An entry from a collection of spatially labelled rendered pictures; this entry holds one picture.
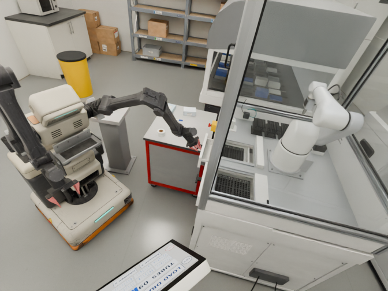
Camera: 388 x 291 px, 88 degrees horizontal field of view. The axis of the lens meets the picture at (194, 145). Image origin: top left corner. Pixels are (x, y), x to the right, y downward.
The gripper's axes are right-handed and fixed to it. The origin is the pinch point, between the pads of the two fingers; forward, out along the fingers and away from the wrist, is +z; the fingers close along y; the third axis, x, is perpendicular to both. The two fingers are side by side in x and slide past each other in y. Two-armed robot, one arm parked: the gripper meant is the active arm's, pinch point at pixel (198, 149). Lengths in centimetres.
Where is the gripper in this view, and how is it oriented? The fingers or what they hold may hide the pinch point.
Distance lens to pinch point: 154.2
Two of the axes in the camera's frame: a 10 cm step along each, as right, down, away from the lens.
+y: 7.8, -3.5, -5.1
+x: 2.0, -6.4, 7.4
